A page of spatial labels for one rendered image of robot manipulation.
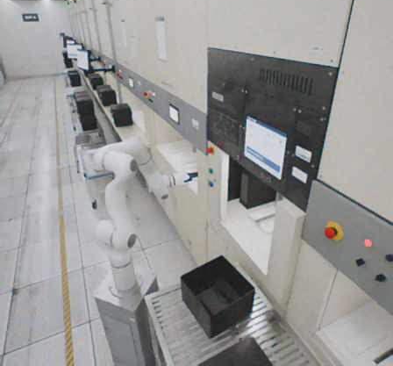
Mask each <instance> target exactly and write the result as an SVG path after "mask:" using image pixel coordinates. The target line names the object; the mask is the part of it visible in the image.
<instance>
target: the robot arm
mask: <svg viewBox="0 0 393 366"><path fill-rule="evenodd" d="M93 161H94V163H95V164H96V166H98V167H99V168H100V169H105V170H109V171H112V172H114V173H115V178H114V179H113V180H112V181H111V182H109V183H108V184H107V185H106V187H105V206H106V210H107V212H108V214H109V216H110V217H111V219H112V221H110V220H102V221H100V222H98V223H97V224H96V226H95V228H94V232H93V234H94V239H95V241H96V244H97V245H98V246H99V247H100V248H101V249H102V250H103V251H104V252H105V253H106V254H107V255H108V257H109V258H110V263H111V270H112V274H113V278H112V279H111V281H110V284H109V287H110V291H111V293H112V294H113V295H114V296H116V297H119V298H126V297H129V296H131V295H133V294H135V293H136V292H137V291H138V290H139V289H140V287H141V285H142V283H143V279H142V275H141V274H140V273H139V272H138V271H137V270H135V269H134V265H133V259H132V251H131V248H132V247H133V246H134V245H135V243H136V241H137V232H135V229H134V226H133V224H132V221H131V219H130V217H129V214H128V212H127V209H126V203H125V191H126V186H127V184H128V182H129V181H130V180H131V178H132V177H133V176H134V175H135V173H136V171H137V165H138V166H139V168H140V169H141V171H142V172H143V174H144V176H145V178H146V187H147V191H148V192H150V193H152V192H154V193H155V194H156V196H157V197H158V198H159V199H161V200H165V199H167V198H168V197H169V190H168V189H169V188H173V186H174V185H183V184H187V183H189V181H192V178H193V177H197V176H198V172H197V171H196V172H189V173H187V172H185V171H180V172H176V173H174V174H167V175H164V176H162V175H161V172H160V171H159V169H158V167H157V165H156V163H155V161H154V158H153V157H152V156H151V154H150V152H149V150H148V149H146V146H145V144H144V143H143V141H142V140H140V139H139V138H135V137H132V138H130V139H128V140H125V141H122V142H119V143H115V144H110V145H107V146H104V147H101V148H100V149H98V150H97V151H96V152H95V154H94V157H93Z"/></svg>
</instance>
